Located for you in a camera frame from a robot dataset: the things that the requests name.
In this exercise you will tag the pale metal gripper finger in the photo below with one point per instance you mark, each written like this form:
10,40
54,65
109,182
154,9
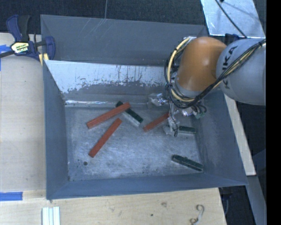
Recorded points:
175,129
167,128

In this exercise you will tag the dark green flat block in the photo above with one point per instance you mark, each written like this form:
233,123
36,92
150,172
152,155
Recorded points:
187,163
187,129
134,116

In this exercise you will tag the red-brown flat block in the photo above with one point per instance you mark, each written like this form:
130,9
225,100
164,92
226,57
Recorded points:
105,137
155,122
107,115

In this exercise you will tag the grey metal bin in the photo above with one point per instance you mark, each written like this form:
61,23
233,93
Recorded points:
131,158

